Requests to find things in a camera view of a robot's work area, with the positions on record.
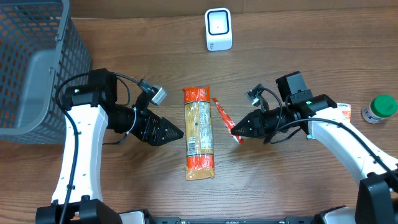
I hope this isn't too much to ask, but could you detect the red stick sachet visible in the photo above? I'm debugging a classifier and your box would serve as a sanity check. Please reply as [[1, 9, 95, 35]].
[[212, 98, 244, 144]]

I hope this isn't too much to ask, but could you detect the red spaghetti pasta package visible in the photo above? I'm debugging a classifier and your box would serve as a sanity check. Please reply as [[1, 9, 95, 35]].
[[183, 86, 215, 180]]

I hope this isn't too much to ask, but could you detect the orange tissue pack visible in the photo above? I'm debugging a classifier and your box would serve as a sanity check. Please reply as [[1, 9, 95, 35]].
[[337, 103, 351, 122]]

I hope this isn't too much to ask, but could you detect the green lid jar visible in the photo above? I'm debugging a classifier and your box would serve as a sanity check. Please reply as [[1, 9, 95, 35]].
[[362, 95, 397, 124]]

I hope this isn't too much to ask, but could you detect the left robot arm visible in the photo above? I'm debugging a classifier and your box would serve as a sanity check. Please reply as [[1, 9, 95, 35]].
[[35, 68, 184, 224]]

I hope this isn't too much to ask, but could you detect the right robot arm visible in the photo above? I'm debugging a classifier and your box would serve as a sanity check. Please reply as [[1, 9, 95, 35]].
[[231, 71, 397, 224]]

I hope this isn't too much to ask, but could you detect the white barcode scanner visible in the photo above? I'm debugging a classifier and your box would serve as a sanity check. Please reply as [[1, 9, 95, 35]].
[[205, 7, 233, 52]]

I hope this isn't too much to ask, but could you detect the grey plastic mesh basket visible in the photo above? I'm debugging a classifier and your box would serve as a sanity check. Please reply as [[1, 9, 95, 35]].
[[1, 0, 92, 144]]

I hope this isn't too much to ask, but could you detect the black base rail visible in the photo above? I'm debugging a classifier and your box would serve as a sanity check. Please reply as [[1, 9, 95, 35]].
[[154, 217, 315, 224]]

